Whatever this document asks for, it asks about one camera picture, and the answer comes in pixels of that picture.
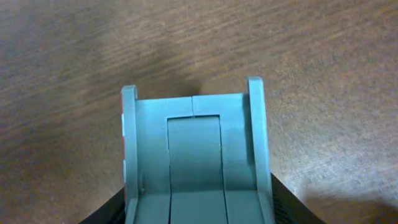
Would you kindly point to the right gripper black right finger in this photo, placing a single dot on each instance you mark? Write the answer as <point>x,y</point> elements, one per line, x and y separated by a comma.
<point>288,209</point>

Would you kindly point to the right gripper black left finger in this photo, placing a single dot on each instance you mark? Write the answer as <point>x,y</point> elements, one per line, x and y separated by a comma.
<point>112,212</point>

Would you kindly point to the yellow grey dump truck toy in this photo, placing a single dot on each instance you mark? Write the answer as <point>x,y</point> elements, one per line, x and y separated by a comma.
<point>197,159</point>

